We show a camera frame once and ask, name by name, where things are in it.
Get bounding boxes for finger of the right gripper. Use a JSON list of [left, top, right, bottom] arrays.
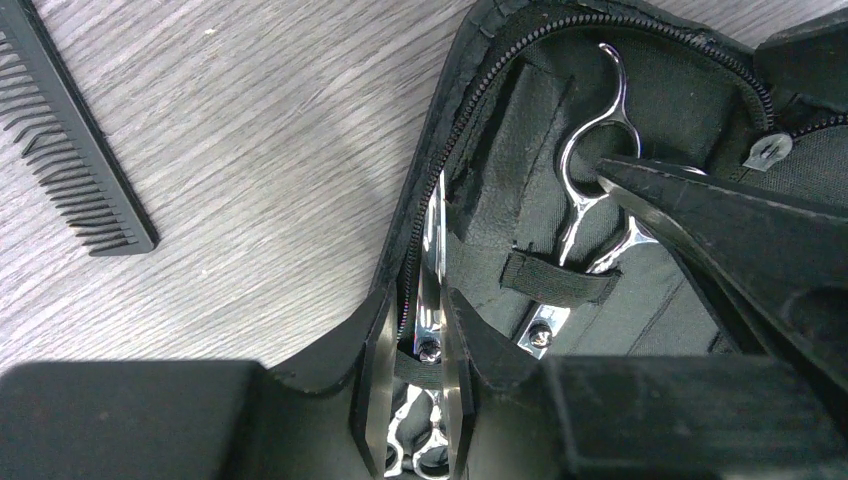
[[596, 156, 847, 390]]

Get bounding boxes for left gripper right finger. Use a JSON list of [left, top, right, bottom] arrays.
[[442, 288, 847, 479]]

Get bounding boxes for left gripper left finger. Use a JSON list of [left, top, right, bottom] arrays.
[[1, 287, 396, 479]]

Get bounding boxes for silver scissors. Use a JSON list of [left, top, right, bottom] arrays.
[[517, 42, 658, 359], [384, 174, 449, 479]]

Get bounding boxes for black zip tool case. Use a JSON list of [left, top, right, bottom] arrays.
[[370, 0, 848, 372]]

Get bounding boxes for black hair comb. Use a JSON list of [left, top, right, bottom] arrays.
[[1, 1, 159, 257]]

